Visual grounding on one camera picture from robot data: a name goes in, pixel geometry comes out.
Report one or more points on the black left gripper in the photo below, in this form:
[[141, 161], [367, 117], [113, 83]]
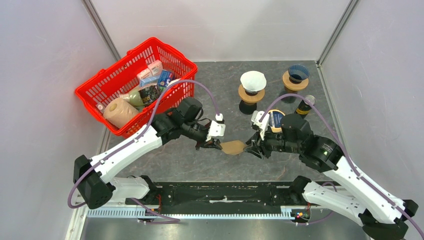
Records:
[[202, 143]]

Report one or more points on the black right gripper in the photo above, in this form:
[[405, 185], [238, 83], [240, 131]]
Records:
[[256, 151]]

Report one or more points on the brown paper coffee filter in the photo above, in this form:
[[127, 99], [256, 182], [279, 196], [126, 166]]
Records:
[[234, 147]]

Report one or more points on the wooden dripper ring holder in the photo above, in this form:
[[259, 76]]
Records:
[[250, 98]]

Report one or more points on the white paper coffee filter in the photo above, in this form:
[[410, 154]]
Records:
[[253, 81]]

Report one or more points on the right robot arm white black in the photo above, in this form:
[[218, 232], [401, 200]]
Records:
[[381, 215]]

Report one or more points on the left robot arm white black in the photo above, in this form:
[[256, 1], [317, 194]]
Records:
[[96, 178]]

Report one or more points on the masking tape roll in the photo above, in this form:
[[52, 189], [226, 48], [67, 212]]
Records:
[[274, 121]]

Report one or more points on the black carafe red band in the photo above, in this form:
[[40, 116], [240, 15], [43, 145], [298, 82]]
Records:
[[247, 108]]

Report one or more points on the black drink can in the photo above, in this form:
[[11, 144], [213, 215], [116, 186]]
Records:
[[304, 108]]

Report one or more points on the dark snack bag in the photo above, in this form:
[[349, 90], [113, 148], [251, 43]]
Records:
[[149, 93]]

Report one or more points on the blue white box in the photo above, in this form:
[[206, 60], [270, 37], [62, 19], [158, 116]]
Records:
[[162, 80]]

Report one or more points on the green pear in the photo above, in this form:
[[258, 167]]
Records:
[[133, 98]]

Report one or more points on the pink white pack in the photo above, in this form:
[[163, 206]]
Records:
[[153, 69]]

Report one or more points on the beige toilet paper roll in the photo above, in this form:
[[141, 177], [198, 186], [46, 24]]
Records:
[[119, 112]]

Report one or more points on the red plastic shopping basket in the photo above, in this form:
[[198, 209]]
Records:
[[121, 77]]

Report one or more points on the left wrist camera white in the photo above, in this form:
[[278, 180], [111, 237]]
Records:
[[217, 128]]

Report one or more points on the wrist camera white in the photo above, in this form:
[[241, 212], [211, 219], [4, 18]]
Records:
[[217, 128], [260, 122]]

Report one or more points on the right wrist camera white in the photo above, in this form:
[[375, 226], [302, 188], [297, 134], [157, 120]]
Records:
[[260, 122]]

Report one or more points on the black mounting base rail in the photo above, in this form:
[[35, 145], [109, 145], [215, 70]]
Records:
[[173, 202]]

